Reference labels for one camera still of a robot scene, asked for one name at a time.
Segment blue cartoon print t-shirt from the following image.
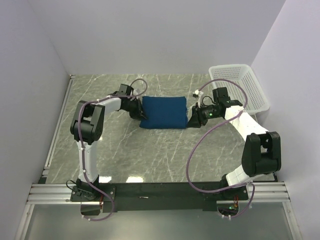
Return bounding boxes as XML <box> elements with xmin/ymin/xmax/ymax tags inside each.
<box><xmin>139</xmin><ymin>96</ymin><xmax>188</xmax><ymax>129</ymax></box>

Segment white plastic perforated basket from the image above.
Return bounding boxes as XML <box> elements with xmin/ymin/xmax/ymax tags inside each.
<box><xmin>208</xmin><ymin>64</ymin><xmax>270</xmax><ymax>115</ymax></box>

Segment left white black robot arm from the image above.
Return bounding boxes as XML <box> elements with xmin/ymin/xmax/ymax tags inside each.
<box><xmin>70</xmin><ymin>84</ymin><xmax>147</xmax><ymax>201</ymax></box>

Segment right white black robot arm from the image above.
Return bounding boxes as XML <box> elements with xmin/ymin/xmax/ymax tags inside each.
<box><xmin>187</xmin><ymin>87</ymin><xmax>282</xmax><ymax>194</ymax></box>

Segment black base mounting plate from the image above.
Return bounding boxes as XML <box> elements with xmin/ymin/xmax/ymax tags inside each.
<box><xmin>69</xmin><ymin>182</ymin><xmax>250</xmax><ymax>215</ymax></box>

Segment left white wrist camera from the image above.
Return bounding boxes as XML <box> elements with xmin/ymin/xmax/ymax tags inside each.
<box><xmin>132</xmin><ymin>88</ymin><xmax>141</xmax><ymax>96</ymax></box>

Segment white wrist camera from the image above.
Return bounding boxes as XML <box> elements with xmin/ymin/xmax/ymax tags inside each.
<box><xmin>192</xmin><ymin>89</ymin><xmax>204</xmax><ymax>107</ymax></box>
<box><xmin>132</xmin><ymin>88</ymin><xmax>141</xmax><ymax>96</ymax></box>

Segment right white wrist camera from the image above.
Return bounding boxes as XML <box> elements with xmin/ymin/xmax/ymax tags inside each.
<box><xmin>192</xmin><ymin>89</ymin><xmax>204</xmax><ymax>107</ymax></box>

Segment aluminium frame rail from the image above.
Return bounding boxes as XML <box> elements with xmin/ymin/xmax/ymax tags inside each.
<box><xmin>252</xmin><ymin>181</ymin><xmax>291</xmax><ymax>203</ymax></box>

